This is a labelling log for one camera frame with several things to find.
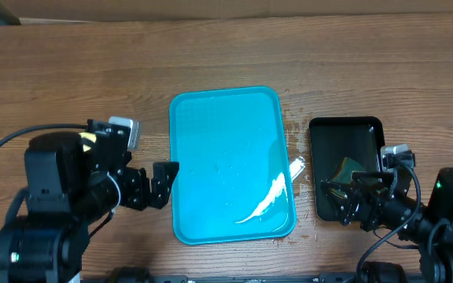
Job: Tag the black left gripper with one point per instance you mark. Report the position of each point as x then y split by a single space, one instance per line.
141 198

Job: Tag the yellow-green plastic plate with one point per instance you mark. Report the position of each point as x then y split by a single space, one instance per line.
88 141

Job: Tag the teal plastic tray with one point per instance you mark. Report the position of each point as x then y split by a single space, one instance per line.
234 181

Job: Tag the yellow-green sponge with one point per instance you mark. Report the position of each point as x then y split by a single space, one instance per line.
343 174

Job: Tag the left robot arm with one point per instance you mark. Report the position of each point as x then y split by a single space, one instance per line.
74 179

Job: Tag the black water tray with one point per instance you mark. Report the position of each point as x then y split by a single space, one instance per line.
334 138

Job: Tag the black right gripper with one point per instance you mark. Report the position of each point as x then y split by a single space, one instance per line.
361 198

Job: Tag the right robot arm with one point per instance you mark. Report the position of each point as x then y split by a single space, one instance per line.
431 236

